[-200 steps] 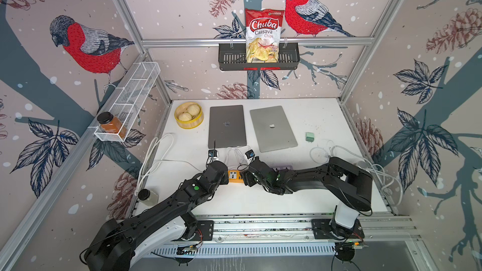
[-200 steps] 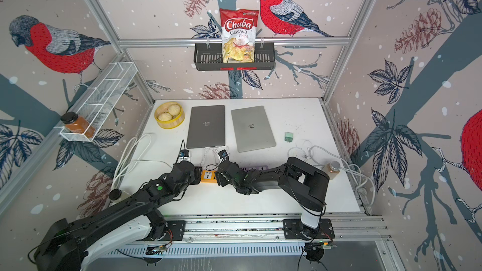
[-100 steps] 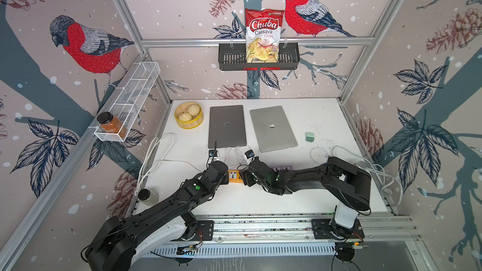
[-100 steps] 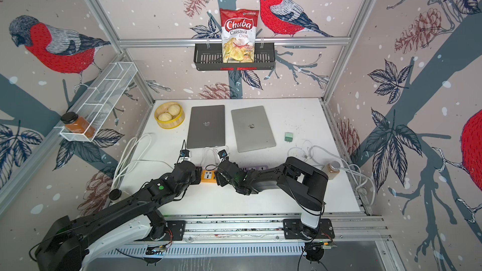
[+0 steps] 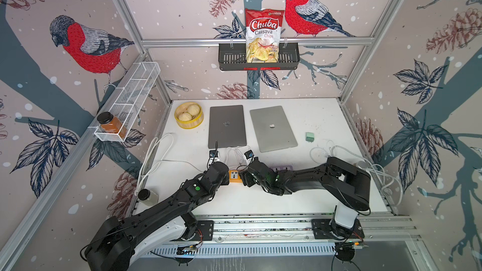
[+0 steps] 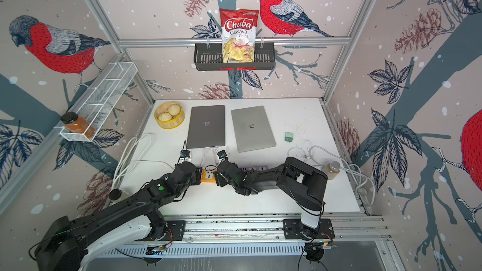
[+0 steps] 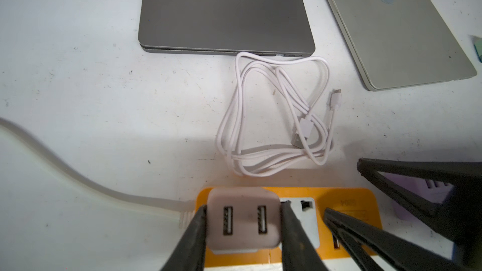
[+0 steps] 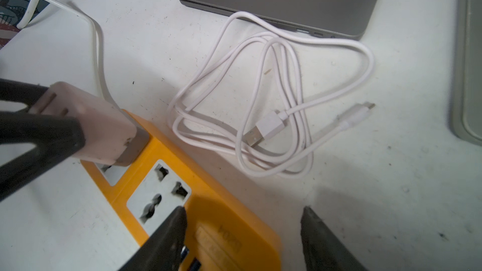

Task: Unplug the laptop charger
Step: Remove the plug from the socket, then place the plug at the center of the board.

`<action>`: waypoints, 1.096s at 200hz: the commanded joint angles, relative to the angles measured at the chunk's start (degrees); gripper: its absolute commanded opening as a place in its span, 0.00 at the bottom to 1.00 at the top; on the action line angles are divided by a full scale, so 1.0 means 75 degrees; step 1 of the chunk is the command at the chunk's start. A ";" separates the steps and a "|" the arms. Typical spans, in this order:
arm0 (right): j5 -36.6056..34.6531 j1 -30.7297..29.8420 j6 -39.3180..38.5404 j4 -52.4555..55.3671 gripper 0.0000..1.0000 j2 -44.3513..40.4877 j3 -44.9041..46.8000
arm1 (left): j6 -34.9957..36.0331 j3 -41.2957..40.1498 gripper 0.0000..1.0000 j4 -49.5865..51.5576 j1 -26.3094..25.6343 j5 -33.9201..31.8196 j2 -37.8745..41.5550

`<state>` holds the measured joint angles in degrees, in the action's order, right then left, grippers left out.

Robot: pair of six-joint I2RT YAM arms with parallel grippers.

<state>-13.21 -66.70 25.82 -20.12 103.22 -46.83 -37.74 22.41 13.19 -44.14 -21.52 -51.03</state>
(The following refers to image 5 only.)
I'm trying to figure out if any green charger plug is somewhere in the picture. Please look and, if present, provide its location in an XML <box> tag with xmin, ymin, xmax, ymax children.
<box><xmin>305</xmin><ymin>132</ymin><xmax>315</xmax><ymax>143</ymax></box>

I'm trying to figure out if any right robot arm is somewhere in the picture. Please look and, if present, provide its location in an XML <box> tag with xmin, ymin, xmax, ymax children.
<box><xmin>238</xmin><ymin>157</ymin><xmax>372</xmax><ymax>240</ymax></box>

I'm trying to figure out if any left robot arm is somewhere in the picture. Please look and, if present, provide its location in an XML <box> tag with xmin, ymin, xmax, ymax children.
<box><xmin>80</xmin><ymin>162</ymin><xmax>229</xmax><ymax>270</ymax></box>

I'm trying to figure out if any silver laptop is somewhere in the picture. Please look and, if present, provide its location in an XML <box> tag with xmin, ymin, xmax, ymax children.
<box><xmin>250</xmin><ymin>105</ymin><xmax>298</xmax><ymax>153</ymax></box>

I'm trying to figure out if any dark grey laptop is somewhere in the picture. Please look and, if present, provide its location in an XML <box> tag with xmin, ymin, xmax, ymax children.
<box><xmin>208</xmin><ymin>105</ymin><xmax>247</xmax><ymax>149</ymax></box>

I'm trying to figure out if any orange power strip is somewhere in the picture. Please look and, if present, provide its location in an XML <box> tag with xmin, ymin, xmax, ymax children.
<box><xmin>228</xmin><ymin>169</ymin><xmax>243</xmax><ymax>183</ymax></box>

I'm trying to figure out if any purple power strip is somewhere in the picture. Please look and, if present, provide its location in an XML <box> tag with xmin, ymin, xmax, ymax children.
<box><xmin>272</xmin><ymin>166</ymin><xmax>293</xmax><ymax>172</ymax></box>

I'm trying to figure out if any clear jar black lid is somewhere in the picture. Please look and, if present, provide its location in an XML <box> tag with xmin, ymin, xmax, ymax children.
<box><xmin>138</xmin><ymin>188</ymin><xmax>159</xmax><ymax>207</ymax></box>

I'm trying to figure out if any orange sauce jar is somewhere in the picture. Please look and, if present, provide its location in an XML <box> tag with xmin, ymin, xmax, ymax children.
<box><xmin>97</xmin><ymin>112</ymin><xmax>127</xmax><ymax>139</ymax></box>

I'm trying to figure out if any Chuba cassava chips bag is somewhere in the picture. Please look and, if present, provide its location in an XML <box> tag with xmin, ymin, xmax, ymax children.
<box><xmin>245</xmin><ymin>9</ymin><xmax>284</xmax><ymax>63</ymax></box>

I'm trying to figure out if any white charger cable left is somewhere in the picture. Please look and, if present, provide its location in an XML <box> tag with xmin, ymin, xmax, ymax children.
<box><xmin>223</xmin><ymin>146</ymin><xmax>251</xmax><ymax>170</ymax></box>

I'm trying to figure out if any white charger cable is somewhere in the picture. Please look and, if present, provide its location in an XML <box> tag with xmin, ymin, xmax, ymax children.
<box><xmin>223</xmin><ymin>146</ymin><xmax>251</xmax><ymax>170</ymax></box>
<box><xmin>308</xmin><ymin>139</ymin><xmax>340</xmax><ymax>161</ymax></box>

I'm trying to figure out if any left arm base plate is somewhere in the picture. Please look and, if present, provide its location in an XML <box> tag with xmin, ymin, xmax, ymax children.
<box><xmin>183</xmin><ymin>220</ymin><xmax>214</xmax><ymax>242</ymax></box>

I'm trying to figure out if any white power cord left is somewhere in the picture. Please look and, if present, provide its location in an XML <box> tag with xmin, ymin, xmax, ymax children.
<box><xmin>134</xmin><ymin>132</ymin><xmax>206</xmax><ymax>193</ymax></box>

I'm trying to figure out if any white power cord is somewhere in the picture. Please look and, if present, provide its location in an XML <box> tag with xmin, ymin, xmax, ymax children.
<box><xmin>134</xmin><ymin>132</ymin><xmax>206</xmax><ymax>193</ymax></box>
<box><xmin>331</xmin><ymin>144</ymin><xmax>404</xmax><ymax>208</ymax></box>

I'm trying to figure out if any white charger cable right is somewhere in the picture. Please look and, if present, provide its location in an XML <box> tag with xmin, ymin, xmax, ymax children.
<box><xmin>308</xmin><ymin>139</ymin><xmax>340</xmax><ymax>161</ymax></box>

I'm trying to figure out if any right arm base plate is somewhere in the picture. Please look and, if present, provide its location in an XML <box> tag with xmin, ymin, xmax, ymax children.
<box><xmin>311</xmin><ymin>218</ymin><xmax>365</xmax><ymax>241</ymax></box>

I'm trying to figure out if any white wire wall shelf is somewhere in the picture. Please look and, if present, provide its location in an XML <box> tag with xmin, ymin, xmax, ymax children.
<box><xmin>94</xmin><ymin>61</ymin><xmax>160</xmax><ymax>143</ymax></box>

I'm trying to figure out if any black wire wall basket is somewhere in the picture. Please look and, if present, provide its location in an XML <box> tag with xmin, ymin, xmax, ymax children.
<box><xmin>218</xmin><ymin>41</ymin><xmax>300</xmax><ymax>71</ymax></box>

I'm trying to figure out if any white power cord right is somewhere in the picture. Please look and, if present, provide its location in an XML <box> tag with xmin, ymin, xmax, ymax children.
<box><xmin>331</xmin><ymin>144</ymin><xmax>404</xmax><ymax>208</ymax></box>

